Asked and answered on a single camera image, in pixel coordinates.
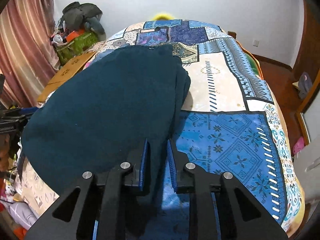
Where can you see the orange box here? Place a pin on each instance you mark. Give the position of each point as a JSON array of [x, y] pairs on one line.
[[73, 35]]

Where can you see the dark teal pants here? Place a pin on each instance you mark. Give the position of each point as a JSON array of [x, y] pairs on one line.
[[100, 105]]

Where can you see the green bed sheet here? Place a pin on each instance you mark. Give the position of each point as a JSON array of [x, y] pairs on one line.
[[253, 65]]

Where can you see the dark padded jacket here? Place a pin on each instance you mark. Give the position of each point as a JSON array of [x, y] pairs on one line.
[[80, 13]]

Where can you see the grey backpack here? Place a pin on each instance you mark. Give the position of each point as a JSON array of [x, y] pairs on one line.
[[305, 86]]

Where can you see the white wall socket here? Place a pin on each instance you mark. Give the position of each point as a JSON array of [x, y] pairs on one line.
[[255, 42]]

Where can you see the wooden bed post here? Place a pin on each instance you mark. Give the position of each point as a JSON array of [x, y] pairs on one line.
[[231, 35]]

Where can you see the grey teal hanging cloth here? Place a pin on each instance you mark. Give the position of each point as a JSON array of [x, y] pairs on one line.
[[96, 26]]

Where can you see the green patterned storage bag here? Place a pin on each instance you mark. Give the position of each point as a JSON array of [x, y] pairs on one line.
[[75, 46]]

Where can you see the pink slippers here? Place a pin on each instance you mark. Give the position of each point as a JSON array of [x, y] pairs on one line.
[[298, 146]]

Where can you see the blue patchwork printed blanket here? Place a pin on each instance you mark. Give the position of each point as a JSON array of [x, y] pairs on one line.
[[225, 142]]

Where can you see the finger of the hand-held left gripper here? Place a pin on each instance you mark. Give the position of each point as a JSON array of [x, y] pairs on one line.
[[17, 112], [11, 127]]

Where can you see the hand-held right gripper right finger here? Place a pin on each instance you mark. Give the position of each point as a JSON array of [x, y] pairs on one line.
[[172, 166]]

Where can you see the pink striped curtain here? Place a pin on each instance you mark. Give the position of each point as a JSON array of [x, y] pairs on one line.
[[22, 42]]

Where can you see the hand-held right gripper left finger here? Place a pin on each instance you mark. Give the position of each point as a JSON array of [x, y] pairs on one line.
[[144, 166]]

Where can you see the wooden lap desk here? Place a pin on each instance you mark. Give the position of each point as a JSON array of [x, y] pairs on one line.
[[65, 72]]

